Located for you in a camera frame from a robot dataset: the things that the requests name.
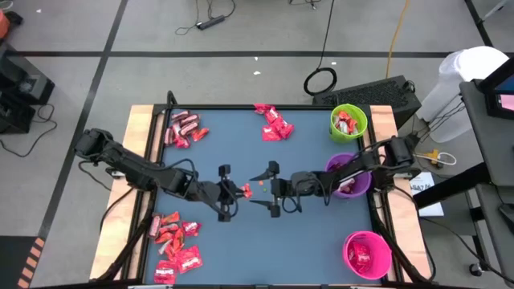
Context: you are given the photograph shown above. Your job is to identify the black monitor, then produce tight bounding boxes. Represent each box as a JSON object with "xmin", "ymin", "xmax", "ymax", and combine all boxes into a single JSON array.
[{"xmin": 475, "ymin": 55, "xmax": 514, "ymax": 121}]

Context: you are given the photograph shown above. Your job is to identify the pink plastic basket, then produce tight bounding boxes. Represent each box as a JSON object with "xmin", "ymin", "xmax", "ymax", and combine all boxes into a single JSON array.
[{"xmin": 341, "ymin": 230, "xmax": 393, "ymax": 280}]

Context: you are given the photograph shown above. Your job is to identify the wooden table board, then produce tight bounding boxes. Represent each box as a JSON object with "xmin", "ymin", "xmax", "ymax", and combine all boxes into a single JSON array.
[
  {"xmin": 88, "ymin": 104, "xmax": 156, "ymax": 281},
  {"xmin": 369, "ymin": 104, "xmax": 433, "ymax": 282}
]

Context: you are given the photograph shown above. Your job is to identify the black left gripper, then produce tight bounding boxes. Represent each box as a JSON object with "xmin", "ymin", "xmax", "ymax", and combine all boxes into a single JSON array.
[{"xmin": 210, "ymin": 164, "xmax": 248, "ymax": 222}]

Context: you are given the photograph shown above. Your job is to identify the white cable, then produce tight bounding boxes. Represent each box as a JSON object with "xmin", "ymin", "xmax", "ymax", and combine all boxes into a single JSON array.
[{"xmin": 415, "ymin": 151, "xmax": 458, "ymax": 166}]

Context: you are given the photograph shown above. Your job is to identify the black coiled cable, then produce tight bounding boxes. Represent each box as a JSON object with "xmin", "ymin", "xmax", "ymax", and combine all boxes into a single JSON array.
[{"xmin": 303, "ymin": 0, "xmax": 338, "ymax": 97}]

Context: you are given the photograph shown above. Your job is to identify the black equipment cart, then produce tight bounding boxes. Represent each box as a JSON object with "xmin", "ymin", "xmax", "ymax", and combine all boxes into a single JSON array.
[{"xmin": 0, "ymin": 42, "xmax": 56, "ymax": 136}]

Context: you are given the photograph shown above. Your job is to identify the green plastic basket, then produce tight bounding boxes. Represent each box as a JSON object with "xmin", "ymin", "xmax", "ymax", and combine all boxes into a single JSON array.
[{"xmin": 329, "ymin": 103, "xmax": 369, "ymax": 145}]

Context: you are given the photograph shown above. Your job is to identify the black power strip with cord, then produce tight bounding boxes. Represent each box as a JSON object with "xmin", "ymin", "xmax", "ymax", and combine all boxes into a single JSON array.
[{"xmin": 174, "ymin": 0, "xmax": 237, "ymax": 36}]

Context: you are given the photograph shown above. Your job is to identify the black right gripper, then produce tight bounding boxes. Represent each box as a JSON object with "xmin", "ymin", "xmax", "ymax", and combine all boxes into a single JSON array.
[{"xmin": 248, "ymin": 161, "xmax": 296, "ymax": 218}]

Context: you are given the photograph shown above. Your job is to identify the purple plastic basket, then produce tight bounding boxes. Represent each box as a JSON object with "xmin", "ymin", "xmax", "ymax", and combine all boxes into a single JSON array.
[{"xmin": 324, "ymin": 152, "xmax": 373, "ymax": 201}]

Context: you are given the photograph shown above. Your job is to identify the orange extension cable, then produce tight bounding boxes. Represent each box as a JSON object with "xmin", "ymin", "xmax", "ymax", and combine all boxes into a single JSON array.
[{"xmin": 385, "ymin": 0, "xmax": 411, "ymax": 79}]

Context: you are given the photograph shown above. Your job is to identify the black mat orange stripes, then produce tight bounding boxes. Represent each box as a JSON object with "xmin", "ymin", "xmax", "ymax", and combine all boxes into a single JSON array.
[{"xmin": 0, "ymin": 235, "xmax": 46, "ymax": 289}]

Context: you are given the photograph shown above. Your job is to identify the thin black floor cable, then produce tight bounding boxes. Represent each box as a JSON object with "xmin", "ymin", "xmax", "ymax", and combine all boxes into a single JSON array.
[{"xmin": 0, "ymin": 103, "xmax": 59, "ymax": 158}]

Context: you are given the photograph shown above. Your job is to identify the grey desk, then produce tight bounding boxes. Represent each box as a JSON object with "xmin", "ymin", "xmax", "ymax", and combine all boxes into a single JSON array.
[
  {"xmin": 459, "ymin": 79, "xmax": 514, "ymax": 188},
  {"xmin": 467, "ymin": 182, "xmax": 514, "ymax": 282}
]

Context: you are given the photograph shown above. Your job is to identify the black mesh computer tower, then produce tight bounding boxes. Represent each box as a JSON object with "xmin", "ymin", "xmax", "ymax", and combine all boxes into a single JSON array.
[{"xmin": 312, "ymin": 75, "xmax": 422, "ymax": 129}]

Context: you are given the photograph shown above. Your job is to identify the orange object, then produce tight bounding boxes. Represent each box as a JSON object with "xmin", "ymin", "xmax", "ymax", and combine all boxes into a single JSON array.
[{"xmin": 0, "ymin": 10, "xmax": 11, "ymax": 39}]

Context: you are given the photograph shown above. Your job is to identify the white paper sheet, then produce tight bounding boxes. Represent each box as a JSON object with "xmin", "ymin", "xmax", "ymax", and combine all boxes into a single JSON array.
[{"xmin": 408, "ymin": 171, "xmax": 446, "ymax": 218}]

